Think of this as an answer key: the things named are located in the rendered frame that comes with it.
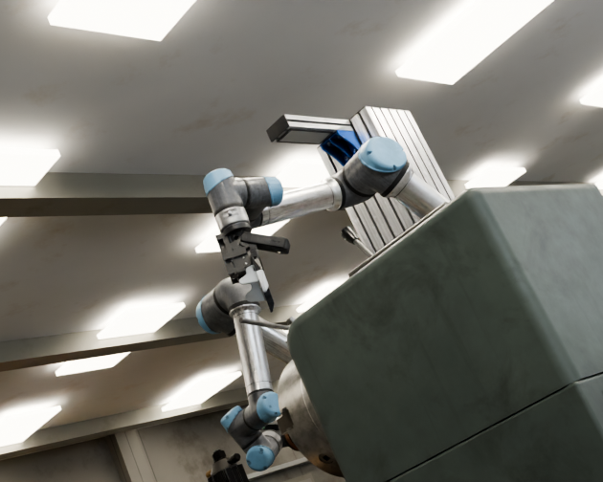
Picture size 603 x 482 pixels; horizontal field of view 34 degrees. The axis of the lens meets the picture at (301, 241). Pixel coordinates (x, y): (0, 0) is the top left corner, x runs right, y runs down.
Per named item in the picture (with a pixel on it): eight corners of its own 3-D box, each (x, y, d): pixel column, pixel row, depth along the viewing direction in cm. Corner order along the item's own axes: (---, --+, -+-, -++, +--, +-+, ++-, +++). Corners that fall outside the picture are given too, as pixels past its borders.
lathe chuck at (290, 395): (427, 433, 234) (358, 321, 240) (351, 486, 210) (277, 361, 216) (402, 447, 240) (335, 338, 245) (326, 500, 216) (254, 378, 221)
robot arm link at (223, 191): (238, 164, 235) (208, 166, 231) (253, 204, 231) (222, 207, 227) (226, 182, 241) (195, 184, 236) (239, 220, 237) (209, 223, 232)
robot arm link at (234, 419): (249, 395, 282) (273, 425, 282) (229, 410, 290) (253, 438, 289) (233, 410, 276) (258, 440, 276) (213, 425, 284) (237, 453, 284)
